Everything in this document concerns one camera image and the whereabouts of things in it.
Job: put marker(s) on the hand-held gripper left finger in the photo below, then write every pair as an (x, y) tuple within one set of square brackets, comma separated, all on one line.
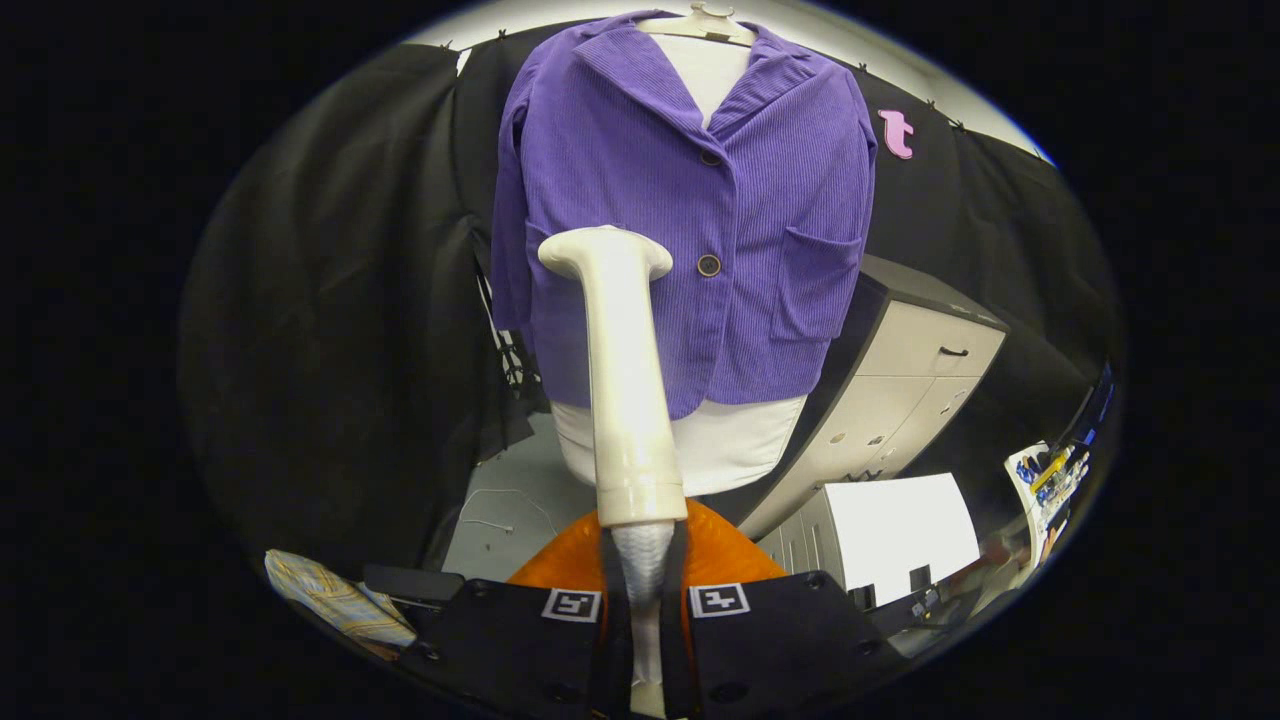
[(615, 650)]

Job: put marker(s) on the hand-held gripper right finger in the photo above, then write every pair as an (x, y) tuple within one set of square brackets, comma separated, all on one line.
[(680, 650)]

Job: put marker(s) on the white garment steamer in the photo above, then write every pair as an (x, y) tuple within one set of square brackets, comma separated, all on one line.
[(625, 380)]

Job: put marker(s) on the white mannequin torso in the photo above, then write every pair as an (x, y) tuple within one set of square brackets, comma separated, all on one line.
[(730, 450)]

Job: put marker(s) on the flat black device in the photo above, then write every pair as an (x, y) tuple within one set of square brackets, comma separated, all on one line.
[(410, 582)]

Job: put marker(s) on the small black box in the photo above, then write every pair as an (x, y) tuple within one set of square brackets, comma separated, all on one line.
[(920, 578)]

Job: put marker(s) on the white drawer unit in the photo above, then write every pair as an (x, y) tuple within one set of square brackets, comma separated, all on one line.
[(900, 525)]

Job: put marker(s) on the yellow blue plaid cloth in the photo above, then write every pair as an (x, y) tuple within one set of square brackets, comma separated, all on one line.
[(330, 595)]

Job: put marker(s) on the grey cabinet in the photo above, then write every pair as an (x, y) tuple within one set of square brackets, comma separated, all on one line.
[(900, 380)]

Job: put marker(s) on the white side table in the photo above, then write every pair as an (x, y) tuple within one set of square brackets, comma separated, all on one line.
[(1022, 468)]

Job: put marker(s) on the yellow bottle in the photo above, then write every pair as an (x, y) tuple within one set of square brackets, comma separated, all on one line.
[(1050, 472)]

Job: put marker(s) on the group of small bottles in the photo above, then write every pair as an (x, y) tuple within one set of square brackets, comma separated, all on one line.
[(1065, 485)]

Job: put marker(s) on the computer monitor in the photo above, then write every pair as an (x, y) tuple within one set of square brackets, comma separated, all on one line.
[(1095, 410)]

